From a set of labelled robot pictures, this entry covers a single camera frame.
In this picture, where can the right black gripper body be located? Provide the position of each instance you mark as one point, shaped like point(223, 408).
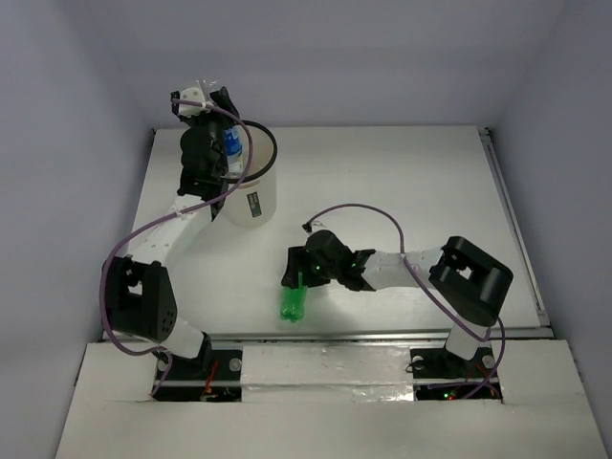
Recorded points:
point(317, 273)

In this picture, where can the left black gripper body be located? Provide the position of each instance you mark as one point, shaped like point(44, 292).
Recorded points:
point(220, 107)

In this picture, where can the clear bottle dark blue label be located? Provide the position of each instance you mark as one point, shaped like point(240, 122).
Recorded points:
point(234, 151)

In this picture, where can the green plastic bottle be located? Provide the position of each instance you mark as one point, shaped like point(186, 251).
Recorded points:
point(292, 306)

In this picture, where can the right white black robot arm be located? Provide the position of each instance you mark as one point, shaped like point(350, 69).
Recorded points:
point(467, 284)

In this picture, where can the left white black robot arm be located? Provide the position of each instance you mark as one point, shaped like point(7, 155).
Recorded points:
point(136, 295)

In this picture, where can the white bin with black rim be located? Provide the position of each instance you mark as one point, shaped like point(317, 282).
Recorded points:
point(254, 202)

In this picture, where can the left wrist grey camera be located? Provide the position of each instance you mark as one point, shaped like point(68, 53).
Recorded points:
point(190, 100)

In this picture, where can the aluminium rail front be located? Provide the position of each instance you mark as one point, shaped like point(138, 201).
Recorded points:
point(542, 332)

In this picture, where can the aluminium rail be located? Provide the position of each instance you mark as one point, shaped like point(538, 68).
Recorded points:
point(485, 136)
point(542, 332)

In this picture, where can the aluminium rail right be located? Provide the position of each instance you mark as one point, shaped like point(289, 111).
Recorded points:
point(485, 136)

